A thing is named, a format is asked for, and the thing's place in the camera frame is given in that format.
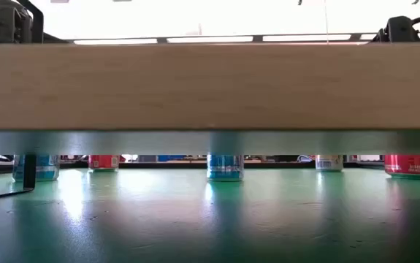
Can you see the blue Red Bull can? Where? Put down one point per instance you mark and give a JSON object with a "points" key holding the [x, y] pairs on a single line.
{"points": [[47, 168], [225, 167]]}

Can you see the red Coca-Cola can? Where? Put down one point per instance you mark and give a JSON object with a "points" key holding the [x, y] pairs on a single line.
{"points": [[103, 161]]}

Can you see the white can black top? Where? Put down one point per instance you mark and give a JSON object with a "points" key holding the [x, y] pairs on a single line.
{"points": [[328, 162]]}

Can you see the red soda can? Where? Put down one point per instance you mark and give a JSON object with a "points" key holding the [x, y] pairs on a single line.
{"points": [[410, 165]]}

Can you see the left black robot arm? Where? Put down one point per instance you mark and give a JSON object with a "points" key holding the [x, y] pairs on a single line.
{"points": [[8, 22]]}

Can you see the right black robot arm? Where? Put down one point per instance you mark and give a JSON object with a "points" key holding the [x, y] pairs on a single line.
{"points": [[401, 31]]}

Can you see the green table mat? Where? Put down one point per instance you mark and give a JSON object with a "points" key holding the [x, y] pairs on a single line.
{"points": [[209, 219]]}

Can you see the black table frame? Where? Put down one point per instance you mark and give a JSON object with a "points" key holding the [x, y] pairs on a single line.
{"points": [[158, 165]]}

